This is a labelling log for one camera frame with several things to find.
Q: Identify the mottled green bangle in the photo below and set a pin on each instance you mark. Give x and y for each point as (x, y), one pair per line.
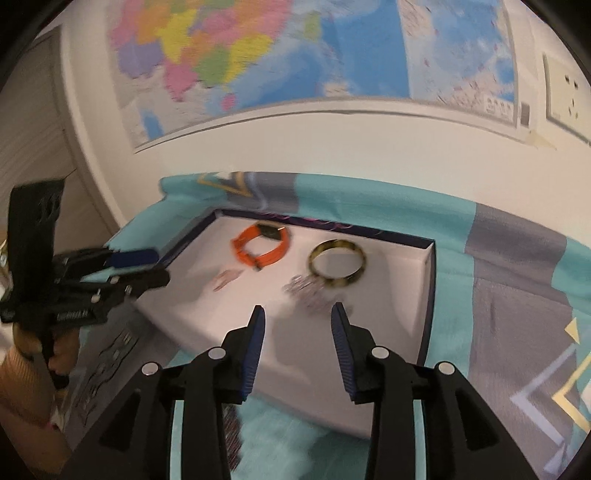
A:
(334, 282)

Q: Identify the dark blue shallow box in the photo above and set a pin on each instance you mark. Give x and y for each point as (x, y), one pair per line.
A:
(397, 300)

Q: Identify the pink pendant charm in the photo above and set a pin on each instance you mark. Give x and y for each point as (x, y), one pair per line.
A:
(226, 279)

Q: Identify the orange smart watch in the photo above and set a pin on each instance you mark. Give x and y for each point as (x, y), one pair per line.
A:
(240, 244)

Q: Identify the colourful wall map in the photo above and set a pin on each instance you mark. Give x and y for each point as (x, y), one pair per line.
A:
(277, 55)

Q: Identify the teal and grey printed blanket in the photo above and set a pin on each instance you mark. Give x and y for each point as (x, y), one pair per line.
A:
(508, 300)

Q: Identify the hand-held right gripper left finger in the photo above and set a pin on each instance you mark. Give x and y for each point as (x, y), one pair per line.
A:
(256, 355)

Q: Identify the white wall socket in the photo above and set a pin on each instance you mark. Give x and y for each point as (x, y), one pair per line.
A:
(565, 92)

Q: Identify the person's left hand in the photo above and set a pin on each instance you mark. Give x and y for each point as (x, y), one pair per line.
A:
(67, 350)

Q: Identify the grey wooden door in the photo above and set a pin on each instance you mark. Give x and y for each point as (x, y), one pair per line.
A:
(32, 138)

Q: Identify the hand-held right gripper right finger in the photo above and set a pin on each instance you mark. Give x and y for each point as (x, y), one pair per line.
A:
(341, 355)

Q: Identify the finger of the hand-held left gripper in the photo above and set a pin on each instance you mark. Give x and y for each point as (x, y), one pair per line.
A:
(147, 279)
(134, 258)

